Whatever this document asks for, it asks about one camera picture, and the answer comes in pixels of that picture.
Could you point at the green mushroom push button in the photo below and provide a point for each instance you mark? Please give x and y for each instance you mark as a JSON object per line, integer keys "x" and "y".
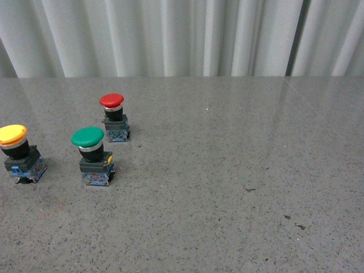
{"x": 96, "y": 165}

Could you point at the yellow mushroom push button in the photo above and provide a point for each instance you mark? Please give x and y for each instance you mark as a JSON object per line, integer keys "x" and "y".
{"x": 24, "y": 162}

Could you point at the white pleated curtain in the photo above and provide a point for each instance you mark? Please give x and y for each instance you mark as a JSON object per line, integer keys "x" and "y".
{"x": 181, "y": 38}

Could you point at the red mushroom push button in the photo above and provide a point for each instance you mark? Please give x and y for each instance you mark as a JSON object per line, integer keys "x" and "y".
{"x": 116, "y": 122}

